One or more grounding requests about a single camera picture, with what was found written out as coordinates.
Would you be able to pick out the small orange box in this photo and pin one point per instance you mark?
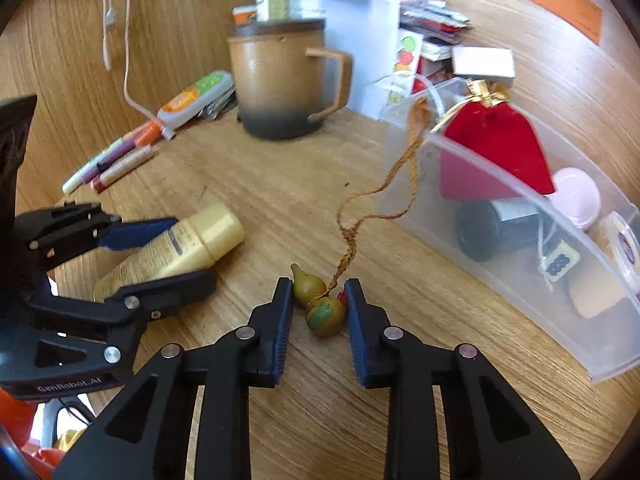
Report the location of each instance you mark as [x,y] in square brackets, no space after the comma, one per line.
[245,15]

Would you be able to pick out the orange cloth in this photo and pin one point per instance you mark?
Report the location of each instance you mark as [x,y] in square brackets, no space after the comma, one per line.
[15,407]

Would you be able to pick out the stack of flat packets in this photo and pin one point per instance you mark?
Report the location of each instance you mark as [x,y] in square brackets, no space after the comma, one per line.
[435,15]

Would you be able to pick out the brown mug with lid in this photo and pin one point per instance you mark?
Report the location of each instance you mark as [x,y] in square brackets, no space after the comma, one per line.
[270,80]

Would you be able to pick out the beige tape roll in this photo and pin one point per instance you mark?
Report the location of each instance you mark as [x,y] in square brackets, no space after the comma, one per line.
[625,245]

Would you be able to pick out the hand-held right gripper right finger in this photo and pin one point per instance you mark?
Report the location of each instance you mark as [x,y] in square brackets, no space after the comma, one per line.
[356,340]

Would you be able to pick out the green orange wipes packet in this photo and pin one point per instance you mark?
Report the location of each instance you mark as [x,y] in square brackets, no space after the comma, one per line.
[195,97]

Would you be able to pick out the white and brown box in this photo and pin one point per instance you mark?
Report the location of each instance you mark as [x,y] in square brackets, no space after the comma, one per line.
[482,62]

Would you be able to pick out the black chair frame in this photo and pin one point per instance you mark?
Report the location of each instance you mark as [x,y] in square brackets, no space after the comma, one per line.
[55,415]

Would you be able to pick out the pink pen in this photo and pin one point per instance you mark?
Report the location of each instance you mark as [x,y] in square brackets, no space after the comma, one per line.
[125,167]

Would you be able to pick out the pink round desktop vacuum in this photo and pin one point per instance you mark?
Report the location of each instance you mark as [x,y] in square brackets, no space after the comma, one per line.
[575,195]

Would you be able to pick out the clear plastic storage box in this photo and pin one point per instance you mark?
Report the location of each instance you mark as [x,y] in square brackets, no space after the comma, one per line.
[440,240]

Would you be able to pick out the red velvet pouch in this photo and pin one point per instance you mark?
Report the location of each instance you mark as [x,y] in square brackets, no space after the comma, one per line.
[495,140]

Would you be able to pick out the white paper carton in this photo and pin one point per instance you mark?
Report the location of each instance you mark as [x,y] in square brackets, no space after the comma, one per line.
[350,55]

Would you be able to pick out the yellow cream tube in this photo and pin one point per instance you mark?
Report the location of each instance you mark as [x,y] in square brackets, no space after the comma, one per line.
[200,240]

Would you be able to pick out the red and white box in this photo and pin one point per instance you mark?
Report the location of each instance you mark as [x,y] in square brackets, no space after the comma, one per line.
[435,60]

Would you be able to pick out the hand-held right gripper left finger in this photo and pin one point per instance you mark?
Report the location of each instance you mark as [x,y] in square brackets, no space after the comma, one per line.
[285,330]

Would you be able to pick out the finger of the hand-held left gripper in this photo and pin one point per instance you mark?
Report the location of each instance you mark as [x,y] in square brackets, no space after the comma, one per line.
[170,290]
[135,232]

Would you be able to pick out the dark green spray bottle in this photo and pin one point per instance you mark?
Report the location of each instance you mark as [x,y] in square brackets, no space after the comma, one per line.
[480,230]

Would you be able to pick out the orange capped marker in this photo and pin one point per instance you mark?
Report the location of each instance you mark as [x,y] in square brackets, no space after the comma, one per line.
[145,135]

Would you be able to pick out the fruit sticker card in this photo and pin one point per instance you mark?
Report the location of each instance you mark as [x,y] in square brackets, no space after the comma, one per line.
[406,57]

